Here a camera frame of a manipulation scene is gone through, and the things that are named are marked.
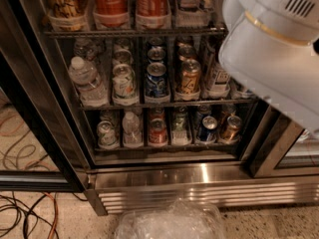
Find open glass fridge door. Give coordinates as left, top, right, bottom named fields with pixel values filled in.
left=0, top=0, right=86, bottom=192

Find clear water bottle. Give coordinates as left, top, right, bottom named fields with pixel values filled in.
left=68, top=57, right=108, bottom=108
left=74, top=38, right=100, bottom=64

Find front green white soda can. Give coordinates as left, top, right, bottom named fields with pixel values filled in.
left=113, top=64, right=137, bottom=99

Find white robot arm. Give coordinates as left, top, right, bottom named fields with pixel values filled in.
left=203, top=0, right=319, bottom=135

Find right red Coca-Cola can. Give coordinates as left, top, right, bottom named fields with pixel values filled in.
left=136, top=0, right=170, bottom=29

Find red coca-cola can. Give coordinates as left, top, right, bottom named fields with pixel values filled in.
left=136, top=0, right=170, bottom=29
left=95, top=0, right=128, bottom=27

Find front blue energy drink can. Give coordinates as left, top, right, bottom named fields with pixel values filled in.
left=235, top=82, right=254, bottom=99

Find green white soda can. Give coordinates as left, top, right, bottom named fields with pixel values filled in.
left=112, top=49, right=133, bottom=66
left=113, top=64, right=137, bottom=99

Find front orange LaCroix can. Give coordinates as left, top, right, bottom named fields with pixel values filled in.
left=177, top=59, right=201, bottom=94

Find bottom shelf water bottle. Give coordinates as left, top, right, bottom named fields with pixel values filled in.
left=122, top=112, right=143, bottom=147

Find bottom shelf blue can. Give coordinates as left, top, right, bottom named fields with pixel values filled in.
left=196, top=116, right=218, bottom=142

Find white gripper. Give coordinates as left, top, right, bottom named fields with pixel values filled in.
left=193, top=0, right=233, bottom=28

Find middle green white soda can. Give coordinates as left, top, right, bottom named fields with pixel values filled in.
left=112, top=49, right=133, bottom=66

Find front blue Pepsi can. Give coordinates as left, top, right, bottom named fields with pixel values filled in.
left=146, top=63, right=167, bottom=98

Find bottom shelf red can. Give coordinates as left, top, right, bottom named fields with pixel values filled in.
left=149, top=119, right=167, bottom=143

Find black cables on floor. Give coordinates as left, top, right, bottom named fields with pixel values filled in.
left=0, top=191, right=89, bottom=239

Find rear clear water bottle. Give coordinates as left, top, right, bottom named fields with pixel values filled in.
left=74, top=38, right=100, bottom=64

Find stainless steel display fridge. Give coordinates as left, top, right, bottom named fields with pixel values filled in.
left=0, top=0, right=319, bottom=217

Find front clear water bottle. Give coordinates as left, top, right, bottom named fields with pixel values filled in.
left=68, top=57, right=108, bottom=108

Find clear plastic bag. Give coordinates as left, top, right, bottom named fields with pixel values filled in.
left=115, top=199, right=226, bottom=239

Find left red Coca-Cola can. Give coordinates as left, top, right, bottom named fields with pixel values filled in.
left=95, top=0, right=128, bottom=27

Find white labelled bottle top shelf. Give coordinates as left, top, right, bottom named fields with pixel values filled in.
left=176, top=0, right=209, bottom=26

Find bottom shelf green white can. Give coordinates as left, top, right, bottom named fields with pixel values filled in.
left=97, top=120, right=119, bottom=149

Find bottom shelf gold can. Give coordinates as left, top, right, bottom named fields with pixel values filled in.
left=219, top=116, right=242, bottom=140

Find blue pepsi can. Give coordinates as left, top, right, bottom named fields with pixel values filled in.
left=146, top=63, right=167, bottom=98
left=147, top=47, right=166, bottom=64

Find orange cable on floor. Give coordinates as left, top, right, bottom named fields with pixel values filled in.
left=43, top=192, right=60, bottom=239

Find middle orange can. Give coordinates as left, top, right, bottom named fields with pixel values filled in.
left=177, top=46, right=197, bottom=63

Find middle blue Pepsi can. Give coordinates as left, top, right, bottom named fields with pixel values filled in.
left=147, top=47, right=166, bottom=64

